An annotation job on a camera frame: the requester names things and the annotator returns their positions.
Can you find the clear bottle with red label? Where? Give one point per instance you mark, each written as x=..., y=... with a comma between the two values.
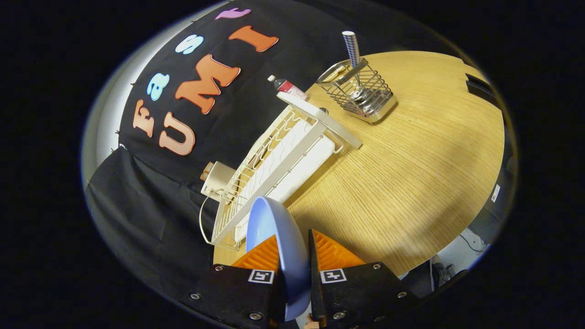
x=290, y=87

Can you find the white toaster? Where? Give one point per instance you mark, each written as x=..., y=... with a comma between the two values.
x=221, y=178

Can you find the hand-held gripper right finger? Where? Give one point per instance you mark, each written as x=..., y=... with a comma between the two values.
x=356, y=292

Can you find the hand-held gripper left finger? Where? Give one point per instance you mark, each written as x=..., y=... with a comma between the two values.
x=228, y=292

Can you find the toast slice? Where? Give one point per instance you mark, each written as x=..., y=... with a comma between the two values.
x=208, y=171

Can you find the blue plate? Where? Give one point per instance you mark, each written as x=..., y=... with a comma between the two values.
x=292, y=265

